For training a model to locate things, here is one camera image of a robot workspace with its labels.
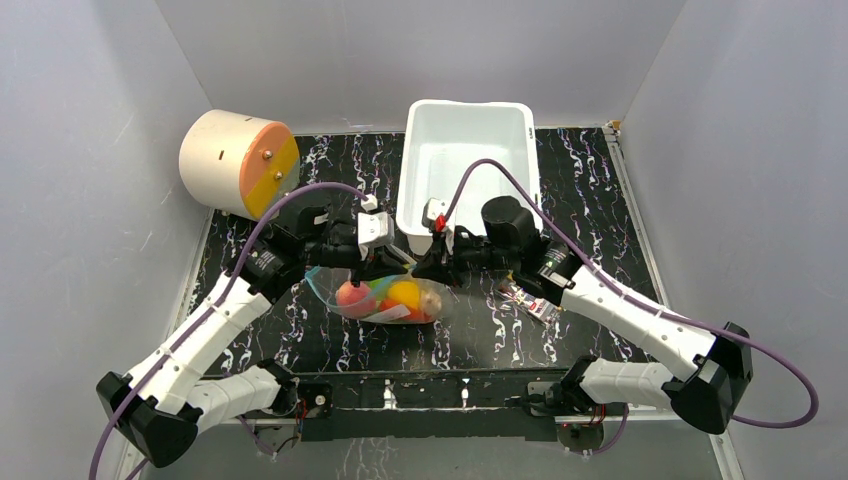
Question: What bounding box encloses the green toy lime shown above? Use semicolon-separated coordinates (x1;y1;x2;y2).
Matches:
367;277;392;296

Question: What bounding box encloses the toy peach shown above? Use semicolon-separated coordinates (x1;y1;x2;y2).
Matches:
335;282;377;319

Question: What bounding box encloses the yellow toy mango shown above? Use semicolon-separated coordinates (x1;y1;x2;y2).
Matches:
384;280;421;311

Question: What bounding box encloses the clear zip top bag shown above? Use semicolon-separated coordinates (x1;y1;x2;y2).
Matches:
305;267;455;325

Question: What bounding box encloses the white toy garlic bulb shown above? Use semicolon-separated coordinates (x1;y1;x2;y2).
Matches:
419;290;443;319

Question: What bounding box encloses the red toy pepper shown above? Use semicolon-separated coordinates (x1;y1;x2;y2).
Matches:
378;298;434;324

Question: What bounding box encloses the white plastic bin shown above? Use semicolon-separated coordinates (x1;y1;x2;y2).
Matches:
395;99;541;255

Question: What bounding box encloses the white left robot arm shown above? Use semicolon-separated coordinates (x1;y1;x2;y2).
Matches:
96;206;406;468

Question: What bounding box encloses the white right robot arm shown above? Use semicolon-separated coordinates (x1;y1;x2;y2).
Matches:
413;196;753;434

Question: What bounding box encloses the pack of coloured markers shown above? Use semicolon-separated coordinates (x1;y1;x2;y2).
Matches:
496;277;560;325

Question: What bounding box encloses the cream cylinder with orange face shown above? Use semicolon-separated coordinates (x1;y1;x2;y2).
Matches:
178;109;300;221

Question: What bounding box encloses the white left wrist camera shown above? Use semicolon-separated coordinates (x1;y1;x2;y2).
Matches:
356;195;395;260

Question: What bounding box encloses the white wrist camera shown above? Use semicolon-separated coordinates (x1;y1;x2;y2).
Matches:
356;195;395;260
421;198;454;253

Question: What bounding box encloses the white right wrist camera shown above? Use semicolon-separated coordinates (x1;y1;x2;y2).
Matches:
421;198;454;253

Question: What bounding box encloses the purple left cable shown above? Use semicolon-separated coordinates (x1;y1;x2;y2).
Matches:
87;182;376;480

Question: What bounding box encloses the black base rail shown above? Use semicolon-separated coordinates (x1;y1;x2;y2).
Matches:
291;369;631;444

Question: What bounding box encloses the aluminium frame rail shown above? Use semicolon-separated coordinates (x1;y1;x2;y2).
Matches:
115;374;743;480

